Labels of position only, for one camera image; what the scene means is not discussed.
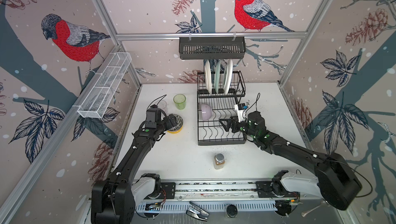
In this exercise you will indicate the spice jar silver lid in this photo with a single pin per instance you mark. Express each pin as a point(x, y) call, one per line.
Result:
point(219, 161)

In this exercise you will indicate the black hanging wall basket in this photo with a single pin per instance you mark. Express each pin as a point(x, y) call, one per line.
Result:
point(211, 48)

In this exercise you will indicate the white plate blue rim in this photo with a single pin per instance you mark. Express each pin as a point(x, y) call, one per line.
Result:
point(228, 73)

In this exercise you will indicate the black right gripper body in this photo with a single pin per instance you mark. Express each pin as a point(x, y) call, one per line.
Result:
point(244, 127)

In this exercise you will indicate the black stapler centre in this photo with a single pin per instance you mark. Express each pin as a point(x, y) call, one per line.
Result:
point(197, 212)

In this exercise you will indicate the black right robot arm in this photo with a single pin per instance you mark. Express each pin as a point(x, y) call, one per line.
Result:
point(332, 179)

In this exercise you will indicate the black two-tier dish rack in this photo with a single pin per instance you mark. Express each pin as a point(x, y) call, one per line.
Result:
point(211, 133)

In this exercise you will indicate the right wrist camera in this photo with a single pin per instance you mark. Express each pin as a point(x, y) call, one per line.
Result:
point(240, 109)

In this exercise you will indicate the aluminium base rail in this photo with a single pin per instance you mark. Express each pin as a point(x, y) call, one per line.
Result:
point(227, 190)

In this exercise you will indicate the pale green plate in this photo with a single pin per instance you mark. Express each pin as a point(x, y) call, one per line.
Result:
point(217, 76)

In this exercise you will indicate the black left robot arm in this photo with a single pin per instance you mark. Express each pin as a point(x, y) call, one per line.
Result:
point(114, 199)

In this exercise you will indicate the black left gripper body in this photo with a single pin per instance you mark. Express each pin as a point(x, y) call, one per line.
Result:
point(165, 123)

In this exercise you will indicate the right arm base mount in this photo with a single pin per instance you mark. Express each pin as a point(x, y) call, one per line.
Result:
point(269, 189)

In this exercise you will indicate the round black cap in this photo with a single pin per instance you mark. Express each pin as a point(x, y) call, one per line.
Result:
point(231, 211)

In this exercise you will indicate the clear glass tumbler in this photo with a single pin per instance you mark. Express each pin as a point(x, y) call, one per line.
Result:
point(163, 105)

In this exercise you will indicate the yellow bowl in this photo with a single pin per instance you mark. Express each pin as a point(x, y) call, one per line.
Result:
point(175, 130)

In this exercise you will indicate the green glass tumbler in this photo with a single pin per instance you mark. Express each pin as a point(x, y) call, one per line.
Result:
point(180, 101)

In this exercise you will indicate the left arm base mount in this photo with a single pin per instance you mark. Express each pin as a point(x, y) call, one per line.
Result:
point(167, 191)

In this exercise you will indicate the metal spoon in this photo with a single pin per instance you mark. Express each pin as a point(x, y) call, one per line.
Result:
point(322, 203)

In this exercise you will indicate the lilac bowl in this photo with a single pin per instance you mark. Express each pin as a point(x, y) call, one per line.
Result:
point(206, 112)

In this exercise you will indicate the white wire mesh shelf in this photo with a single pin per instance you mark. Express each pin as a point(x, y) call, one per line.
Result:
point(101, 94)

